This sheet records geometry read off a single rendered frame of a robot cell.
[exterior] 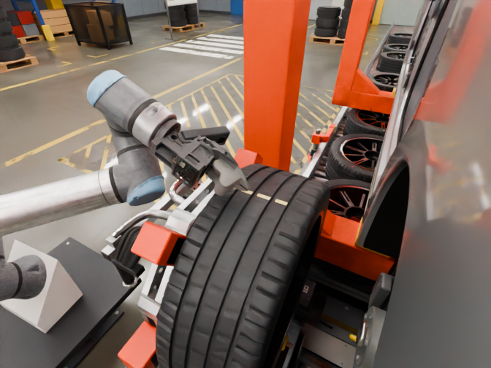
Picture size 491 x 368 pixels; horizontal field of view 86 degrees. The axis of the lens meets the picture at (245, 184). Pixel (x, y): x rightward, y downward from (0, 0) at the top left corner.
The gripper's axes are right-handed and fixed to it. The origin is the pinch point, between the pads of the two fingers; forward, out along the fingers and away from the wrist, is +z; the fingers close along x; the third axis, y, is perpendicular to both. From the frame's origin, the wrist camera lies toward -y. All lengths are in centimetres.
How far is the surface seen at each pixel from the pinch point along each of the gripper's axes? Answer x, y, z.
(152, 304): -25.4, 24.9, -0.3
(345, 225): -40, -49, 49
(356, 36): -31, -234, 2
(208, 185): -16.4, -4.9, -7.7
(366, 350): -11.2, 8.7, 45.5
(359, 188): -59, -103, 61
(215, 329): -10.6, 24.3, 12.1
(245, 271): -3.0, 14.8, 9.9
